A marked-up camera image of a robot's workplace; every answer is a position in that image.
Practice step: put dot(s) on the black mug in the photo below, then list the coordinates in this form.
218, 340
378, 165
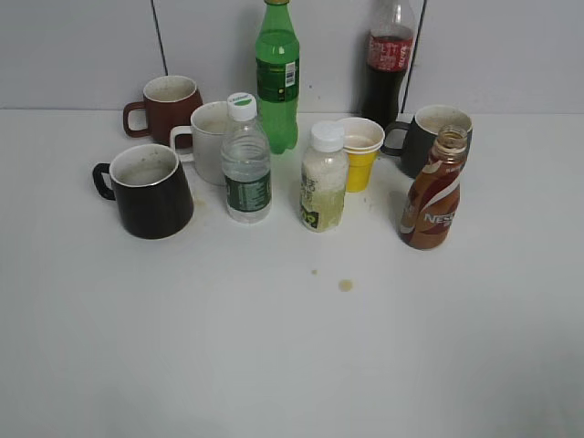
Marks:
150, 188

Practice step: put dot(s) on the brown coffee bottle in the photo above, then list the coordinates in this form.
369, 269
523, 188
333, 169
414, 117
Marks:
434, 196

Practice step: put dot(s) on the yellow paper cup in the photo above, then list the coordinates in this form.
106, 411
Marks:
362, 142

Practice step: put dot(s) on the yellowish juice bottle white cap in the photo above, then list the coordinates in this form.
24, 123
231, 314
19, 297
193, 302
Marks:
324, 174

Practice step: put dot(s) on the clear water bottle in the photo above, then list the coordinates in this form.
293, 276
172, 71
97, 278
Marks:
245, 159

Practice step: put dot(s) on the white mug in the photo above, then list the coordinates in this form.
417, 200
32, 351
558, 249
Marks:
207, 128

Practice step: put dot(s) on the dark grey mug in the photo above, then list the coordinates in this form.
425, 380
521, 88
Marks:
421, 133

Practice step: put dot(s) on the red-brown mug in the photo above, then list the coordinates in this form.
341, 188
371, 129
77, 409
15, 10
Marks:
168, 102

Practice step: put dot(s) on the green soda bottle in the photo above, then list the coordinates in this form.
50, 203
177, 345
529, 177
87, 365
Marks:
277, 53

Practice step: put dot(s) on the cola bottle red label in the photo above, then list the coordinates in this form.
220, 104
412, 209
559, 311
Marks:
389, 51

